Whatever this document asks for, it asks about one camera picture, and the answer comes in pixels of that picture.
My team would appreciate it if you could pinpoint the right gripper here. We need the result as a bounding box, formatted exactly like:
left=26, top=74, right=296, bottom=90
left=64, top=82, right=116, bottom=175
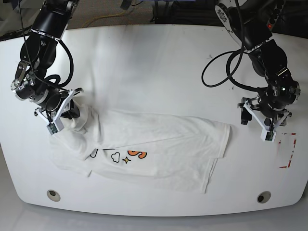
left=36, top=89, right=81, bottom=120

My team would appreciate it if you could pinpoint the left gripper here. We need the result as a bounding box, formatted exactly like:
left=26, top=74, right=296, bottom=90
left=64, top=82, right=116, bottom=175
left=241, top=95, right=293, bottom=125

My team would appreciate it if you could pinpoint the white printed T-shirt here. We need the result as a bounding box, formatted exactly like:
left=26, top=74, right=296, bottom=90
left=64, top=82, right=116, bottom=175
left=49, top=105, right=231, bottom=193

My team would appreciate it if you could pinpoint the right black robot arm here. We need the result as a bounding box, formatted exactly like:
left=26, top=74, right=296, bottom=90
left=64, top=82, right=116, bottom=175
left=11, top=0, right=79, bottom=121

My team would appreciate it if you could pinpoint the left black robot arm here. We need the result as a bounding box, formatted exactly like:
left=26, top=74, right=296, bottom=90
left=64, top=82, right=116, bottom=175
left=215, top=0, right=300, bottom=126

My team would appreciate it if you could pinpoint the red tape rectangle marker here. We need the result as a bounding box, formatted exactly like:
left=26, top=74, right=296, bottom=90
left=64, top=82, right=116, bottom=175
left=277, top=133, right=296, bottom=168

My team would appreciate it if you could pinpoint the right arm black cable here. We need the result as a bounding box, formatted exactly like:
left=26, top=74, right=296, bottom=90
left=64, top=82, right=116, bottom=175
left=19, top=0, right=74, bottom=91

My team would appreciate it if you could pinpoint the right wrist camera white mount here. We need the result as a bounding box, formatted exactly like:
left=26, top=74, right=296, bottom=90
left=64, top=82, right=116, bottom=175
left=34, top=88, right=83, bottom=135

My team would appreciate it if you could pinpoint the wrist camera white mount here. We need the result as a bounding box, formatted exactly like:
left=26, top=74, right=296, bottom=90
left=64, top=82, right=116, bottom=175
left=34, top=88, right=83, bottom=135
left=237, top=97, right=292, bottom=142

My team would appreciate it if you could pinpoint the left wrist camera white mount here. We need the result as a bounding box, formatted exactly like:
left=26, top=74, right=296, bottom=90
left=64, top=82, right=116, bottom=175
left=237, top=97, right=292, bottom=142

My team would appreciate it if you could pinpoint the right table cable grommet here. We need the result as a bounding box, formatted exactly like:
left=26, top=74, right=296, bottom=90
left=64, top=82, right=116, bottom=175
left=257, top=191, right=271, bottom=204

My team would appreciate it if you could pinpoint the table cable grommet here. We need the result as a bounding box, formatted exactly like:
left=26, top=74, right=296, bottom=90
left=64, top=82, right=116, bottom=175
left=47, top=190, right=61, bottom=202
left=257, top=191, right=271, bottom=204

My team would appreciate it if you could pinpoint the left table cable grommet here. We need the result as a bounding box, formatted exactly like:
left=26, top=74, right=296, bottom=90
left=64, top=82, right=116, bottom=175
left=47, top=190, right=61, bottom=202

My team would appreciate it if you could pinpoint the yellow floor cable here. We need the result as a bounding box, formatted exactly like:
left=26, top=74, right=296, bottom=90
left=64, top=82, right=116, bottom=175
left=83, top=8, right=128, bottom=28

